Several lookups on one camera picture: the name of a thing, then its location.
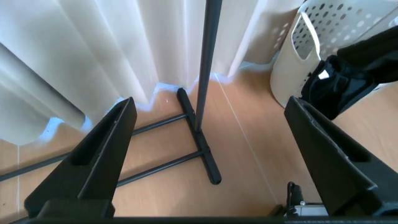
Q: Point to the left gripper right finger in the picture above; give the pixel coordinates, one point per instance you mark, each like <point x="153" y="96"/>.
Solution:
<point x="335" y="174"/>

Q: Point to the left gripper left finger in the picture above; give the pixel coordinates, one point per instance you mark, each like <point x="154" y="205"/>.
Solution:
<point x="93" y="171"/>

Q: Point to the white laundry basket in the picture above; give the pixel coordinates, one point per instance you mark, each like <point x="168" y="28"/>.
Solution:
<point x="289" y="77"/>

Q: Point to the black clothes rack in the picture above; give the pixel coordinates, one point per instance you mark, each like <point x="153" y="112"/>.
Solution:
<point x="208" y="62"/>

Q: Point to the black garment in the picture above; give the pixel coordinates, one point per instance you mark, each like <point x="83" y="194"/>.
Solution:
<point x="335" y="90"/>

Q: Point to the beige curtain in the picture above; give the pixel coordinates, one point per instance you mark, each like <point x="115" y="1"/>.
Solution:
<point x="109" y="46"/>

